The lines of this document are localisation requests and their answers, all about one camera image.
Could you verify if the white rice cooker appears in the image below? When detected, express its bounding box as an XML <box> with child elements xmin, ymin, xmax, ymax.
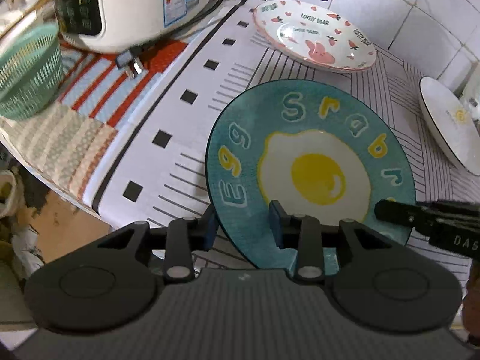
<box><xmin>53</xmin><ymin>0</ymin><xmax>210</xmax><ymax>54</ymax></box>

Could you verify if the colourful woven striped cloth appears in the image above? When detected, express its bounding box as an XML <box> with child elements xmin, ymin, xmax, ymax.
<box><xmin>1</xmin><ymin>40</ymin><xmax>187</xmax><ymax>202</ymax></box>

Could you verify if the striped patterned table mat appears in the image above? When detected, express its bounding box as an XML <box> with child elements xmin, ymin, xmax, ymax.
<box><xmin>82</xmin><ymin>0</ymin><xmax>480</xmax><ymax>301</ymax></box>

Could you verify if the white sun plate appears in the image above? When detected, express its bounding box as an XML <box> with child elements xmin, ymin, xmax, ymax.
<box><xmin>419</xmin><ymin>76</ymin><xmax>479</xmax><ymax>176</ymax></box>

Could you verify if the green plastic colander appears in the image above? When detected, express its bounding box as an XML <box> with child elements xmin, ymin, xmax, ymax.
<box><xmin>1</xmin><ymin>22</ymin><xmax>64</xmax><ymax>121</ymax></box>

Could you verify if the black rice cooker cord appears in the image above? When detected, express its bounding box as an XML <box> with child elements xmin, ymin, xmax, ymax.
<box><xmin>114</xmin><ymin>0</ymin><xmax>235</xmax><ymax>81</ymax></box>

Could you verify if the blue fried egg plate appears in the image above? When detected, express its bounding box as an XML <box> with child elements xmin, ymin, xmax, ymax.
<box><xmin>205</xmin><ymin>79</ymin><xmax>416</xmax><ymax>269</ymax></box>

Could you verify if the pink rabbit carrot plate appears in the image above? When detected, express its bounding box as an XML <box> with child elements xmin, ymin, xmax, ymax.
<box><xmin>253</xmin><ymin>0</ymin><xmax>377</xmax><ymax>72</ymax></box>

